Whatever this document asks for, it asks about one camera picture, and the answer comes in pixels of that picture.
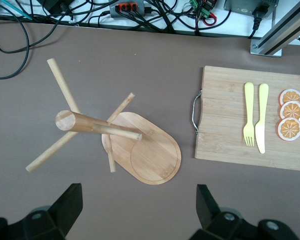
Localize black power plug cable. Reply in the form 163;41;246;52
247;3;275;40

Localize yellow plastic knife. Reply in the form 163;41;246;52
254;83;269;155

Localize grey hub with orange connectors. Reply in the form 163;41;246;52
109;0;147;20

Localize wooden mug tree stand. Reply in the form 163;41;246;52
26;58;182;186

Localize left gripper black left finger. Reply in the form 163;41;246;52
0;183;84;240

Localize black looped cable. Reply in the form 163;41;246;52
0;0;95;55
0;3;31;80

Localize green terminal circuit board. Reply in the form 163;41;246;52
188;0;219;20

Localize aluminium profile with bracket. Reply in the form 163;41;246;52
249;0;300;58

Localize yellow plastic fork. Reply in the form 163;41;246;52
242;81;255;147

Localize teal cable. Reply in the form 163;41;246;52
1;0;33;21

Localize grey power supply box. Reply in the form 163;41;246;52
223;0;280;16

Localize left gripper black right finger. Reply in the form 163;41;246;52
189;184;300;240

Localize red wire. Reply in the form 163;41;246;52
201;12;217;26

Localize bamboo cutting board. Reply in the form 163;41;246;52
191;65;300;173

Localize orange slice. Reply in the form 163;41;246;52
279;101;300;122
276;117;300;143
278;88;300;106

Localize black power adapter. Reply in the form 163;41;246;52
37;0;74;16

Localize brown table cover mat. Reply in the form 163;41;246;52
0;17;300;240

